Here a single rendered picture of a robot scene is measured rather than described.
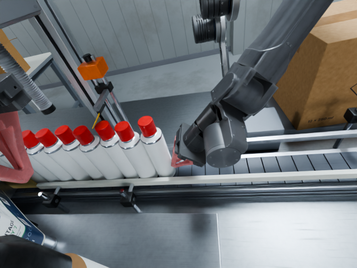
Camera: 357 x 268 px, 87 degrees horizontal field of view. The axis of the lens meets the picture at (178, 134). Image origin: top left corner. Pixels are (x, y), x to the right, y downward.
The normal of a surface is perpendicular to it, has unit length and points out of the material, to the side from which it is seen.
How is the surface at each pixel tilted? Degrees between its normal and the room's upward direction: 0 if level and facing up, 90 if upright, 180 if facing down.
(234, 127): 44
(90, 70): 90
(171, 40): 90
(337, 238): 0
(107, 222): 0
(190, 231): 0
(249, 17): 90
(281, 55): 77
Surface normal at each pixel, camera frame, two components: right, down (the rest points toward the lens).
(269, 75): 0.20, 0.48
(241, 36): 0.04, 0.71
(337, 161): -0.19, -0.69
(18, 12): 0.76, 0.35
